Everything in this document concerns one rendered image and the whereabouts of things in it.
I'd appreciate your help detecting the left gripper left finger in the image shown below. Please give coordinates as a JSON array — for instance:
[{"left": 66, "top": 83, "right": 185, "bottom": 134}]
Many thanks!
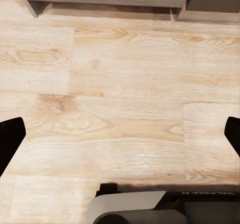
[{"left": 0, "top": 117, "right": 26, "bottom": 177}]

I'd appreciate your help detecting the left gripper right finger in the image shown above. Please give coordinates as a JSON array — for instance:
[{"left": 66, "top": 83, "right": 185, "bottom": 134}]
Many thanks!
[{"left": 224, "top": 116, "right": 240, "bottom": 157}]

